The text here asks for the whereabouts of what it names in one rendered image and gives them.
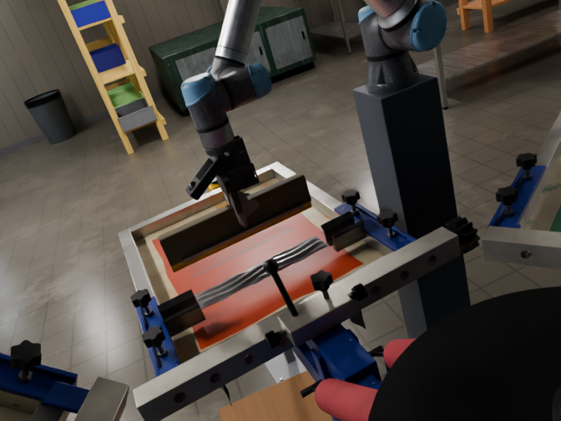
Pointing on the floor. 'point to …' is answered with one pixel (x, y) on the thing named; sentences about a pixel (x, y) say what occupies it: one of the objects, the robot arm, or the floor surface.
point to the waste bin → (52, 116)
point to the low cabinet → (286, 48)
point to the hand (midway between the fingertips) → (239, 221)
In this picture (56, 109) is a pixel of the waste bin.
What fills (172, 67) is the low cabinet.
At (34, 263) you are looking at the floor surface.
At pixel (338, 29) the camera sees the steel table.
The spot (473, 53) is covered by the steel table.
